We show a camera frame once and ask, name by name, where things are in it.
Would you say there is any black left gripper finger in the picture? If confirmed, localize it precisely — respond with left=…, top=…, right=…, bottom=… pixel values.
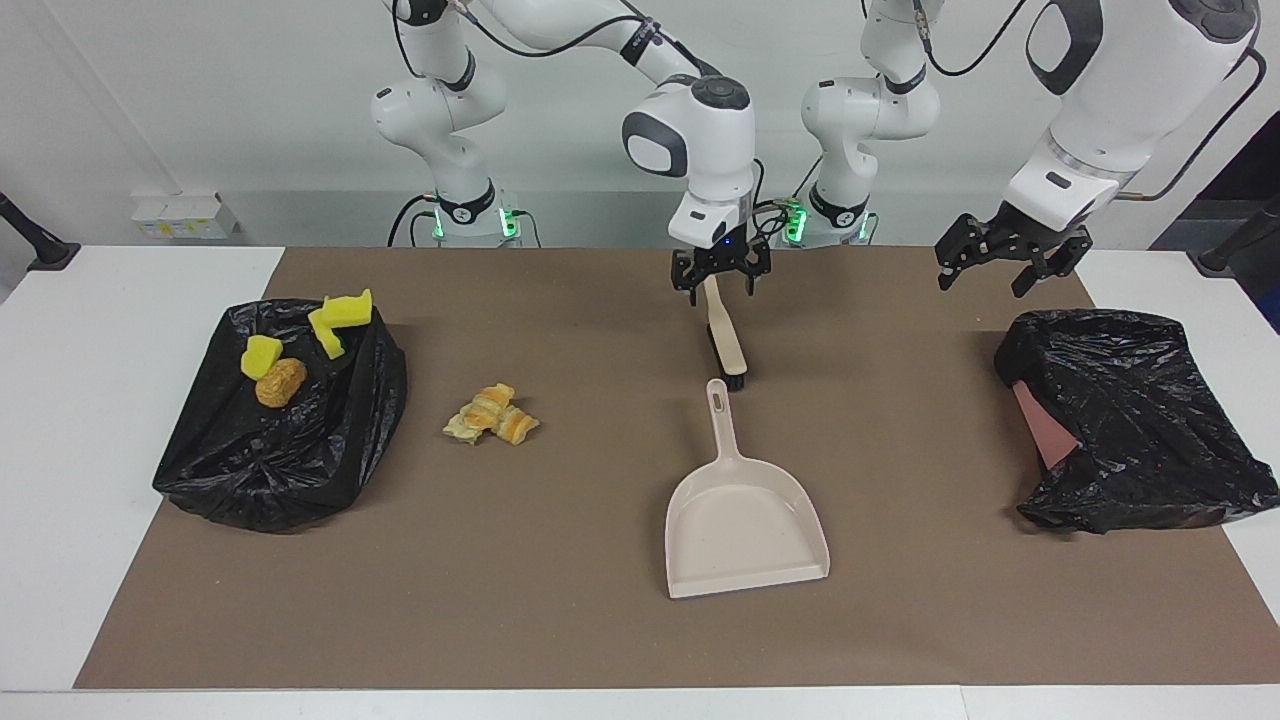
left=1012, top=240, right=1092, bottom=299
left=935, top=215, right=986, bottom=292

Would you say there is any beige hand brush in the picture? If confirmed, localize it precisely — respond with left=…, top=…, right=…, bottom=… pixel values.
left=700, top=275, right=749, bottom=391

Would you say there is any golden croissant piece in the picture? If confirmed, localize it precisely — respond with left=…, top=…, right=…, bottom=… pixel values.
left=470, top=383, right=516, bottom=426
left=495, top=405, right=541, bottom=447

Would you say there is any beige plastic dustpan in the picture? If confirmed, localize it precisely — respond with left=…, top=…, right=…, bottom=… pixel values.
left=665, top=378, right=832, bottom=600

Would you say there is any yellow sponge piece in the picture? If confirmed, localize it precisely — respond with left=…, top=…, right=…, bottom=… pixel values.
left=322, top=288, right=374, bottom=329
left=240, top=335, right=284, bottom=381

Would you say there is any yellow sponge with green scourer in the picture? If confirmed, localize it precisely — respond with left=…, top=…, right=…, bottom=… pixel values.
left=308, top=305, right=348, bottom=361

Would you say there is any brown bread roll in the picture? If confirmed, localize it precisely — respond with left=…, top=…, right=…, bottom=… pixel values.
left=255, top=358, right=308, bottom=409

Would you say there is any pink plastic bin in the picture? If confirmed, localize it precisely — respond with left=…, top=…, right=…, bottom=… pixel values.
left=1012, top=380, right=1083, bottom=471

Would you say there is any black trash bag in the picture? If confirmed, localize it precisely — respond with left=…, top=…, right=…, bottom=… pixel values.
left=993, top=308, right=1280, bottom=536
left=152, top=298, right=409, bottom=533

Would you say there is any black stand pole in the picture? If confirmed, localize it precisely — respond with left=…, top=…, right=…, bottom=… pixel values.
left=0, top=190, right=81, bottom=273
left=1187, top=195, right=1280, bottom=276

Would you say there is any dark furniture panel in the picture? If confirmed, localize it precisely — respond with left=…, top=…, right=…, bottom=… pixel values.
left=1150, top=110, right=1280, bottom=331

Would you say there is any brown table mat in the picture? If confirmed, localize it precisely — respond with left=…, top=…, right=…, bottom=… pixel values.
left=73, top=245, right=1280, bottom=691

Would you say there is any white electrical outlet box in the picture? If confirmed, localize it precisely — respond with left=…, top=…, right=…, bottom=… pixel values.
left=130, top=192, right=241, bottom=241

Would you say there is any black base power cable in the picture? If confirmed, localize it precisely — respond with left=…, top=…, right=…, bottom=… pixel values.
left=387, top=193, right=441, bottom=248
left=755, top=155, right=826, bottom=249

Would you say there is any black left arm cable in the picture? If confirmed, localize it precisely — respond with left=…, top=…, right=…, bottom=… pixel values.
left=920, top=0, right=1259, bottom=203

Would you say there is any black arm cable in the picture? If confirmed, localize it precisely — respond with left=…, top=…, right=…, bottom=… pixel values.
left=920, top=0, right=1259, bottom=203
left=395, top=0, right=791, bottom=241

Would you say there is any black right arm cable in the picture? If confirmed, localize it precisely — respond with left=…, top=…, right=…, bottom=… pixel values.
left=395, top=0, right=791, bottom=241

